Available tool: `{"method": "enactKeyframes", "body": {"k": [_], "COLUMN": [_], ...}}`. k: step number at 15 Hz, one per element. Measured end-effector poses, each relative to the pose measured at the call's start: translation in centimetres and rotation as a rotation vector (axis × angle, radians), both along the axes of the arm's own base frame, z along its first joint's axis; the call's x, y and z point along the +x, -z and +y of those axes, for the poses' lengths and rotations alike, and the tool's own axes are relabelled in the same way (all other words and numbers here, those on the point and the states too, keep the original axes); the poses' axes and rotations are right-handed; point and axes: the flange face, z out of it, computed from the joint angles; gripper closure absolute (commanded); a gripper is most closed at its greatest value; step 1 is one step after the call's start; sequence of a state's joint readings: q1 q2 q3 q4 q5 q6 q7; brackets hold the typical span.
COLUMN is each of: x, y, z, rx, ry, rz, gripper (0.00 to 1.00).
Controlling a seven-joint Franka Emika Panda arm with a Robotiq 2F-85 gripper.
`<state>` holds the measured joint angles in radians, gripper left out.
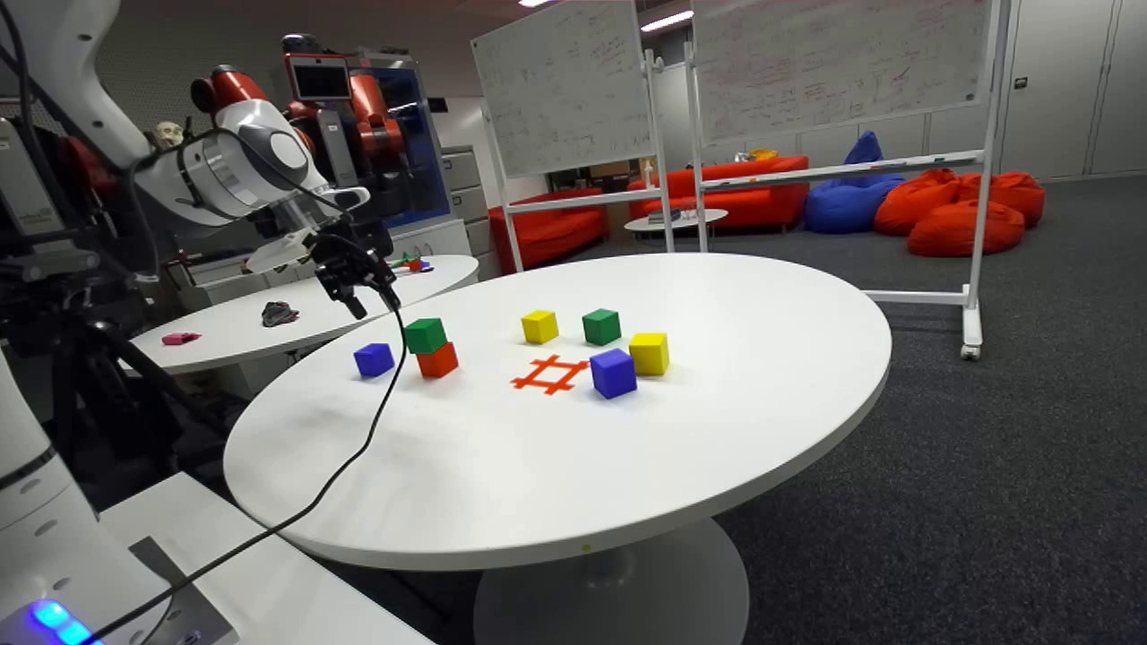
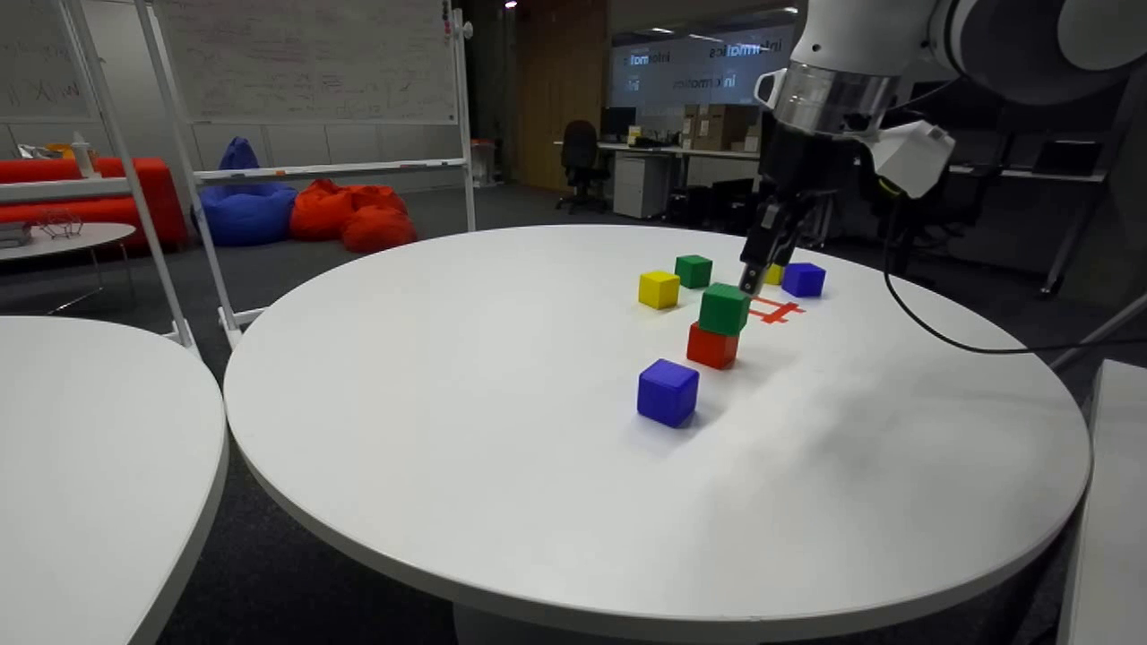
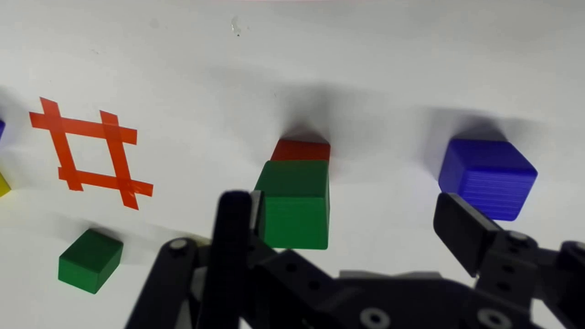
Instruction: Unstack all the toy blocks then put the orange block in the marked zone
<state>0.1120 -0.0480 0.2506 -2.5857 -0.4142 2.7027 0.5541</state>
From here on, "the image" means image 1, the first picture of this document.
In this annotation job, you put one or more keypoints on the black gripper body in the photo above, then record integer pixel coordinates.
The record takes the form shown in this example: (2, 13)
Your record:
(349, 252)

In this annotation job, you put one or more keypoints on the blue toy block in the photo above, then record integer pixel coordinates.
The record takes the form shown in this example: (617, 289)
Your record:
(374, 358)
(614, 373)

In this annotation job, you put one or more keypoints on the green toy block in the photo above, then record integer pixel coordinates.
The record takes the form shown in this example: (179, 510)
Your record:
(601, 328)
(423, 335)

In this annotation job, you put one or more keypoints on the small red toy piece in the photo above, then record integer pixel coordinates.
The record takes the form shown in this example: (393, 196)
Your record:
(421, 266)

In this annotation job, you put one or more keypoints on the orange toy block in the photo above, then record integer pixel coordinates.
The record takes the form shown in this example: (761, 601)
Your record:
(437, 362)

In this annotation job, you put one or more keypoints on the yellow toy block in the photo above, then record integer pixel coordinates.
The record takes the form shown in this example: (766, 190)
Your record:
(540, 328)
(651, 351)

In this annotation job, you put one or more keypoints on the gray lump object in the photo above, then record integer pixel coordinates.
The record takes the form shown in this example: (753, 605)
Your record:
(281, 314)

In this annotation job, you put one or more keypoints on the white round side table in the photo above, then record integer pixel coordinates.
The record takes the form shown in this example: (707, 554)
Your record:
(238, 328)

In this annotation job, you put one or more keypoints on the red beanbag sofa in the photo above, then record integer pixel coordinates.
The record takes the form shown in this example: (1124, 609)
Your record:
(550, 234)
(753, 198)

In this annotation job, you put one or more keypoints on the small pink object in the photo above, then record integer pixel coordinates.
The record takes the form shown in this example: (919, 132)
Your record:
(179, 337)

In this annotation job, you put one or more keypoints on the orange tape grid mark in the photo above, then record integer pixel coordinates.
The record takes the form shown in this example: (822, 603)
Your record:
(550, 373)

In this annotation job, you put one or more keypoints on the small white figurine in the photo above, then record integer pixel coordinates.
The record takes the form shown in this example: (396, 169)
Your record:
(167, 132)

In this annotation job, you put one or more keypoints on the small whiteboard on stand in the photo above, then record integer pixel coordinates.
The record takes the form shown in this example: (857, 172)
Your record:
(562, 82)

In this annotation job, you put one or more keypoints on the small white round table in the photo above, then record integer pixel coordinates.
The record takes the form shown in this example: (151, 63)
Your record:
(676, 218)

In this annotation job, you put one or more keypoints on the white base unit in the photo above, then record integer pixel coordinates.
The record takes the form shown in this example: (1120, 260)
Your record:
(238, 586)

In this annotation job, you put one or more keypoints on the ceiling light strip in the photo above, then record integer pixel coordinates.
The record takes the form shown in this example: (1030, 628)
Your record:
(669, 20)

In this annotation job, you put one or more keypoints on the blue beanbag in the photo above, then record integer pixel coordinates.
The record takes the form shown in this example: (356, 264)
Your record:
(848, 198)

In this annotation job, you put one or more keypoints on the large whiteboard on stand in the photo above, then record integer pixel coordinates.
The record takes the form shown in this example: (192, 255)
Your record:
(838, 58)

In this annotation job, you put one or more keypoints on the orange beanbag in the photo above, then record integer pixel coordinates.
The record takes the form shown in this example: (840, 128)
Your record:
(1022, 198)
(916, 201)
(969, 226)

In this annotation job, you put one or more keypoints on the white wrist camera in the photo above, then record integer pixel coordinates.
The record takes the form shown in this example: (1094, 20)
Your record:
(281, 252)

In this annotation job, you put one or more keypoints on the white table pedestal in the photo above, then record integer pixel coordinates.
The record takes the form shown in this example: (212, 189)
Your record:
(611, 595)

